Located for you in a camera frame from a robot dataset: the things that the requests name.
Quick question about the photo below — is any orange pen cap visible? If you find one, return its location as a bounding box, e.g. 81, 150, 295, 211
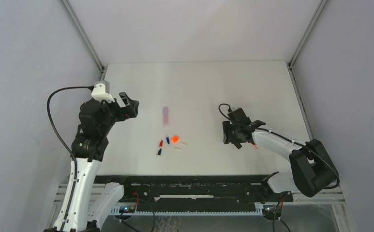
171, 135, 180, 143

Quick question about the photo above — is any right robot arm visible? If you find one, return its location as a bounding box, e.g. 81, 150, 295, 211
219, 107, 340, 201

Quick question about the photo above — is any aluminium frame post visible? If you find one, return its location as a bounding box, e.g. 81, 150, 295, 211
58, 0, 105, 81
286, 0, 331, 139

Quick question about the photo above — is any right aluminium frame post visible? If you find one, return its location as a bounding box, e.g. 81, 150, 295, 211
286, 0, 331, 139

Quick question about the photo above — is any pink marker pen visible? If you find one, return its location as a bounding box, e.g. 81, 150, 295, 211
163, 112, 169, 128

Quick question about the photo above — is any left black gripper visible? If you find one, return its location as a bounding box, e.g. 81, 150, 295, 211
98, 92, 138, 135

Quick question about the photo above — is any white slotted cable duct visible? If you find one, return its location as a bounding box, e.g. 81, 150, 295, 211
110, 205, 265, 216

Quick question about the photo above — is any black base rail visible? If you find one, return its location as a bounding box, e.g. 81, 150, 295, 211
94, 174, 294, 212

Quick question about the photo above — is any left camera cable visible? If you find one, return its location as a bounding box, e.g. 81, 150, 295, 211
46, 86, 95, 232

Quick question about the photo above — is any red blue pen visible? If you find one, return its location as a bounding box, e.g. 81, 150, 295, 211
157, 140, 164, 156

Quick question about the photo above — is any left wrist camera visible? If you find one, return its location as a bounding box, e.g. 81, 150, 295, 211
91, 80, 116, 103

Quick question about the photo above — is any left aluminium frame post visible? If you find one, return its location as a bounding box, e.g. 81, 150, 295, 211
58, 0, 105, 81

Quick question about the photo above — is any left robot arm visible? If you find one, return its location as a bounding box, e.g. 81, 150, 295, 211
47, 92, 139, 232

